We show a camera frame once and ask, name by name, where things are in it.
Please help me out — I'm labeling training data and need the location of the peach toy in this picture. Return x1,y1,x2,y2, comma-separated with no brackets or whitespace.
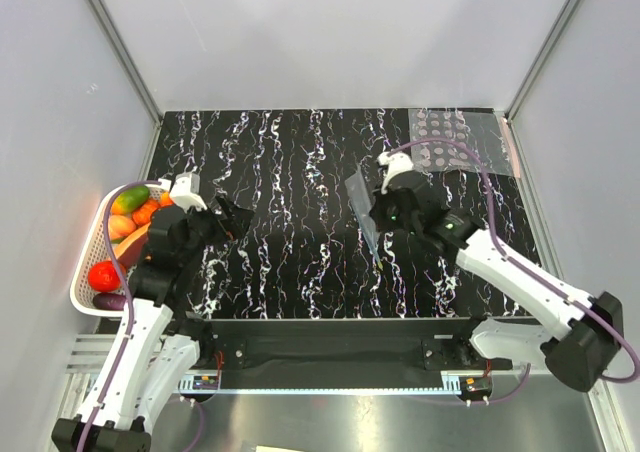
107,215,137,242

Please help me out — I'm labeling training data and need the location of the left connector board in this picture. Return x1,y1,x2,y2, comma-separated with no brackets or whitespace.
193,371,221,390

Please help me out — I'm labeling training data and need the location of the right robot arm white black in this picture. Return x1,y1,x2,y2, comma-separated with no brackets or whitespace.
369,171,624,392

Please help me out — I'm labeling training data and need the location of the clear zip bag blue zipper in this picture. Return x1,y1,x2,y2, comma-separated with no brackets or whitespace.
345,166,383,269

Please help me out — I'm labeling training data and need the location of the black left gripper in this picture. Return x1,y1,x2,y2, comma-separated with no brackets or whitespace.
178,193,254,264

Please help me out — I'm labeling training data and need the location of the right connector board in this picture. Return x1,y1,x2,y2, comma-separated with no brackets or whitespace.
461,375,493,400

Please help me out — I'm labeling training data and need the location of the white plastic basket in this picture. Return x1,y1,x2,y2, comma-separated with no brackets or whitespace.
69,181,174,319

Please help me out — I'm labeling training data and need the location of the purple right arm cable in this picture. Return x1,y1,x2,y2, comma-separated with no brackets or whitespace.
387,138,640,408

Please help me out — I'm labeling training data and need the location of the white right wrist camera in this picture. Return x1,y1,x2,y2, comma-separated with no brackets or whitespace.
376,151,414,194

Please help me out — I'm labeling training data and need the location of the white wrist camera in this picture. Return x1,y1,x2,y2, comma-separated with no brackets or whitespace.
169,172,207,212
376,151,414,194

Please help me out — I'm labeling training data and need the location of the clear bags pink dots stack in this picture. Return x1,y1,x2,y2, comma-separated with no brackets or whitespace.
408,108,521,178

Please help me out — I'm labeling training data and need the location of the red tomato toy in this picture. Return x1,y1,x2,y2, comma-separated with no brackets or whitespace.
87,260,121,293

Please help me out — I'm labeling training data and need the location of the orange pumpkin toy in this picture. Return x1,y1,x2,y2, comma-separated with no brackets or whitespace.
131,199,160,227

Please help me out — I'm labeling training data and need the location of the connector board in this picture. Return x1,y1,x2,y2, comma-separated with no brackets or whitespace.
193,371,221,390
461,375,493,400

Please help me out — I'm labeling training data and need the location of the red pepper toy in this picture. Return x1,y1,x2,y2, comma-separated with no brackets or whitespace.
158,192,173,208

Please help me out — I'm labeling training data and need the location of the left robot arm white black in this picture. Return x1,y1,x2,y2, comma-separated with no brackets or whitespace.
51,196,254,451

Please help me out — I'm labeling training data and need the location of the green orange mango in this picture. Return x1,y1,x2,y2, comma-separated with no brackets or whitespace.
110,185,150,215

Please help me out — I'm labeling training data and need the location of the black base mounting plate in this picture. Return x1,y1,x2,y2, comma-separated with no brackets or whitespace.
97,316,576,391

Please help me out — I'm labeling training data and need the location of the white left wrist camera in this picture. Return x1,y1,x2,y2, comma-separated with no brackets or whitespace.
169,172,207,212

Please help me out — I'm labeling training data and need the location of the purple eggplant toy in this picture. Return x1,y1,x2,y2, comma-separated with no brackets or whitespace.
92,293,126,311

